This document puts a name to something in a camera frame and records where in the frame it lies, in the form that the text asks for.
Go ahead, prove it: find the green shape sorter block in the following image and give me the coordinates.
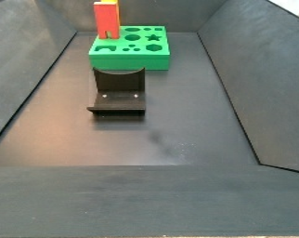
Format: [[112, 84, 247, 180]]
[[90, 26, 171, 71]]

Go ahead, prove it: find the red arch block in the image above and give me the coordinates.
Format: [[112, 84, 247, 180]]
[[94, 0, 120, 39]]

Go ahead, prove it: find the yellow block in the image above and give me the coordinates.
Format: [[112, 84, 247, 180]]
[[100, 0, 119, 3]]

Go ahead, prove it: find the black L-shaped fixture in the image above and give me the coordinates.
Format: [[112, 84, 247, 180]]
[[87, 68, 147, 113]]

